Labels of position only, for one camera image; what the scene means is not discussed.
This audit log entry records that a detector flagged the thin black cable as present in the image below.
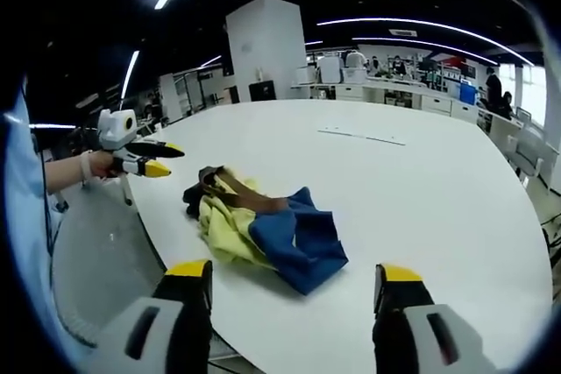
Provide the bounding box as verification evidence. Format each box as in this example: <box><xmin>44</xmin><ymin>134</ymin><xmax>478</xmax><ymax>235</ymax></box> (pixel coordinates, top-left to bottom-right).
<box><xmin>39</xmin><ymin>141</ymin><xmax>63</xmax><ymax>261</ymax></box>

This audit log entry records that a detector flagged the yellow and blue cloth bag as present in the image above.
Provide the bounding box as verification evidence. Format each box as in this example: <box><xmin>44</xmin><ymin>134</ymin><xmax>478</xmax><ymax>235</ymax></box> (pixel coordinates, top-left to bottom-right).
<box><xmin>182</xmin><ymin>165</ymin><xmax>350</xmax><ymax>297</ymax></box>

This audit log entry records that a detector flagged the white office chair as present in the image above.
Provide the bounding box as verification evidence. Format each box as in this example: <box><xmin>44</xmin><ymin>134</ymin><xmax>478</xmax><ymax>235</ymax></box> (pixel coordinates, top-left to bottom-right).
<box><xmin>502</xmin><ymin>128</ymin><xmax>548</xmax><ymax>185</ymax></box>

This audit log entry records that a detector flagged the blue box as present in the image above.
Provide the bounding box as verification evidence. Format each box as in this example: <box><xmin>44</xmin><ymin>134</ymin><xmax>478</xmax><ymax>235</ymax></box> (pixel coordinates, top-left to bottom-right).
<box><xmin>458</xmin><ymin>81</ymin><xmax>479</xmax><ymax>106</ymax></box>

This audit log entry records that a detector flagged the grey corrugated hose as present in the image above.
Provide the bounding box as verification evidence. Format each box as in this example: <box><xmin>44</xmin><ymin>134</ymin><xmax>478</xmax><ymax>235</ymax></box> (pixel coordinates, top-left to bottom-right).
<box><xmin>60</xmin><ymin>301</ymin><xmax>103</xmax><ymax>347</ymax></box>

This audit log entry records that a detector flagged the person's light blue shirt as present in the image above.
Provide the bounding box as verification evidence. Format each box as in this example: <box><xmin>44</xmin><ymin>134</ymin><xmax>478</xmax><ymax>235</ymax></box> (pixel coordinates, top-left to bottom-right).
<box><xmin>1</xmin><ymin>80</ymin><xmax>87</xmax><ymax>364</ymax></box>

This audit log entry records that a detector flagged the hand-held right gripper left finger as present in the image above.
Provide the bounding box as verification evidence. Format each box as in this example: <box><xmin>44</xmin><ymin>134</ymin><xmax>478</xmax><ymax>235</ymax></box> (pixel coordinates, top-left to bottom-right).
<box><xmin>94</xmin><ymin>258</ymin><xmax>215</xmax><ymax>374</ymax></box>

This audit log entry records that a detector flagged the white table leg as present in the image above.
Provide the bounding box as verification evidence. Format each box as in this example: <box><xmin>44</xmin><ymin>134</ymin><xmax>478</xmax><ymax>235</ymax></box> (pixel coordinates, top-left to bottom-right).
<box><xmin>119</xmin><ymin>173</ymin><xmax>134</xmax><ymax>207</ymax></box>

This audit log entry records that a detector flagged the person's left hand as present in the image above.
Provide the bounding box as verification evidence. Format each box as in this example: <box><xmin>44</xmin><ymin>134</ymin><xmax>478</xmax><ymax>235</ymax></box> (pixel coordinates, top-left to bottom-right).
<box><xmin>81</xmin><ymin>149</ymin><xmax>124</xmax><ymax>183</ymax></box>

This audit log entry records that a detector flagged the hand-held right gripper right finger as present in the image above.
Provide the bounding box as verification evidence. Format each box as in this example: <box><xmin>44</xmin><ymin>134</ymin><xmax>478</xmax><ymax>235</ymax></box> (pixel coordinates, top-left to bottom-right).
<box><xmin>372</xmin><ymin>262</ymin><xmax>499</xmax><ymax>374</ymax></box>

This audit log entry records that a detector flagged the long white counter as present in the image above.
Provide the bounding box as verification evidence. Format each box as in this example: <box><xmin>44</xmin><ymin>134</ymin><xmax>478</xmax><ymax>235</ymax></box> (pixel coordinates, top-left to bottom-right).
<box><xmin>290</xmin><ymin>75</ymin><xmax>479</xmax><ymax>124</ymax></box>

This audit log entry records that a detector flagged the black cabinet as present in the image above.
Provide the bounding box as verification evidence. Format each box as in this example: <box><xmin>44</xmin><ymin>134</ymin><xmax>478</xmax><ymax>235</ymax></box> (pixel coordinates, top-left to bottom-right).
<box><xmin>248</xmin><ymin>79</ymin><xmax>277</xmax><ymax>102</ymax></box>

